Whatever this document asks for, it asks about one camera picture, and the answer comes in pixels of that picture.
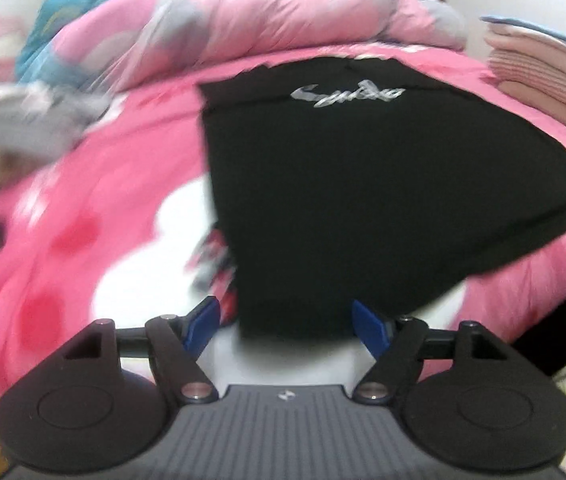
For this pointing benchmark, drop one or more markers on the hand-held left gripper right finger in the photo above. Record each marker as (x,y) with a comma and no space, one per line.
(370,330)

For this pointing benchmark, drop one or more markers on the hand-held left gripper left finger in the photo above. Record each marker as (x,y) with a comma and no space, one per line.
(203,322)

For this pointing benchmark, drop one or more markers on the black T-shirt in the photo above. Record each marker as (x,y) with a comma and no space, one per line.
(363,185)

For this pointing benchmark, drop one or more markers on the pink floral blanket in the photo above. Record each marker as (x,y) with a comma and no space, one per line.
(128,185)

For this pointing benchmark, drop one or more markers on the grey sweatshirt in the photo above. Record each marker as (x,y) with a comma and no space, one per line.
(28,120)

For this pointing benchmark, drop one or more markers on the pink grey floral quilt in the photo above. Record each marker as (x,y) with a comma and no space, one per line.
(243,15)

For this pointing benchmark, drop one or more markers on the pale pink folded cloth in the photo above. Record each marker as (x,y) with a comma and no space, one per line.
(523,42)

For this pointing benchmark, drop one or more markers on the teal patterned pillow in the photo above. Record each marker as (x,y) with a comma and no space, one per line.
(73,0)

